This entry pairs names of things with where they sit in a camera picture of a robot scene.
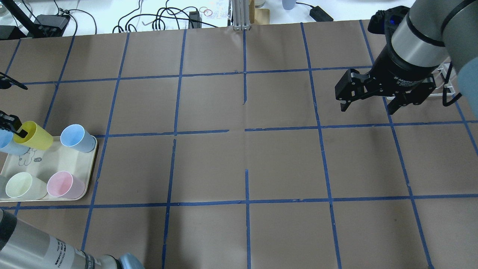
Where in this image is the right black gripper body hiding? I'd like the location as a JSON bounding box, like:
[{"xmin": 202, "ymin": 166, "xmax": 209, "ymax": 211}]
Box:
[{"xmin": 368, "ymin": 45, "xmax": 437, "ymax": 105}]

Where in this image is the yellow plastic cup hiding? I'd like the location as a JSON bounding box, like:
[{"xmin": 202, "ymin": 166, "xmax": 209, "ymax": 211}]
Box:
[{"xmin": 13, "ymin": 121, "xmax": 54, "ymax": 151}]

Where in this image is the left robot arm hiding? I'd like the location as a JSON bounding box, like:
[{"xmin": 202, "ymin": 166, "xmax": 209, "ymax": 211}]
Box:
[{"xmin": 1, "ymin": 112, "xmax": 144, "ymax": 269}]

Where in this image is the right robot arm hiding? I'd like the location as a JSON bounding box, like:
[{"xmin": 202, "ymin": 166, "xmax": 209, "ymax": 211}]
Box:
[{"xmin": 335, "ymin": 0, "xmax": 478, "ymax": 115}]

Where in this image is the blue cup near grey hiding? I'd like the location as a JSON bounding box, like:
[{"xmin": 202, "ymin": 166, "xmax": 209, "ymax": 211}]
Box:
[{"xmin": 0, "ymin": 130, "xmax": 30, "ymax": 155}]

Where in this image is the cream plastic cup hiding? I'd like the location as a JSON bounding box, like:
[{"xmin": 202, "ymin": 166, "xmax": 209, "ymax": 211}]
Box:
[{"xmin": 6, "ymin": 172, "xmax": 47, "ymax": 200}]

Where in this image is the blue cup near pink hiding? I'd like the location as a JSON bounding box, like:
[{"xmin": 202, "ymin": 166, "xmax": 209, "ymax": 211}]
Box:
[{"xmin": 60, "ymin": 124, "xmax": 97, "ymax": 153}]

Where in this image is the pink plastic cup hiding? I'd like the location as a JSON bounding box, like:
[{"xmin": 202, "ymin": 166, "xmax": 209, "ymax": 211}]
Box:
[{"xmin": 47, "ymin": 171, "xmax": 86, "ymax": 199}]

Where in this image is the blue cup on desk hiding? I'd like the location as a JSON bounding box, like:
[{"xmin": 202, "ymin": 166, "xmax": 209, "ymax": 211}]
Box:
[{"xmin": 282, "ymin": 0, "xmax": 297, "ymax": 10}]

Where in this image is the beige serving tray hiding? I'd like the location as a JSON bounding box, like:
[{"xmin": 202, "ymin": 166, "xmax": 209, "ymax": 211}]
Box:
[{"xmin": 0, "ymin": 136, "xmax": 98, "ymax": 200}]

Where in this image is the black power adapter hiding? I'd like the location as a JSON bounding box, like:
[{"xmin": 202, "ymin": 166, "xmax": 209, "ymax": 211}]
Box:
[{"xmin": 309, "ymin": 6, "xmax": 333, "ymax": 22}]

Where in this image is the wooden mug tree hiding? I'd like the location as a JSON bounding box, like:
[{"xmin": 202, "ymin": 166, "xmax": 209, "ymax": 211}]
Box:
[{"xmin": 249, "ymin": 0, "xmax": 270, "ymax": 25}]

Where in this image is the white wire cup rack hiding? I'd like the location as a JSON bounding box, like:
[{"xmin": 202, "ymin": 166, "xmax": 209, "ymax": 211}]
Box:
[{"xmin": 385, "ymin": 64, "xmax": 457, "ymax": 101}]

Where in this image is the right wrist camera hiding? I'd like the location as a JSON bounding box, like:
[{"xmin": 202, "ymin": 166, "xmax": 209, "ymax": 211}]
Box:
[{"xmin": 367, "ymin": 6, "xmax": 410, "ymax": 35}]

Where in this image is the aluminium frame post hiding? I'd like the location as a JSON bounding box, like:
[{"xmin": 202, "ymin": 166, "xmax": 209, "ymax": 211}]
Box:
[{"xmin": 230, "ymin": 0, "xmax": 253, "ymax": 31}]

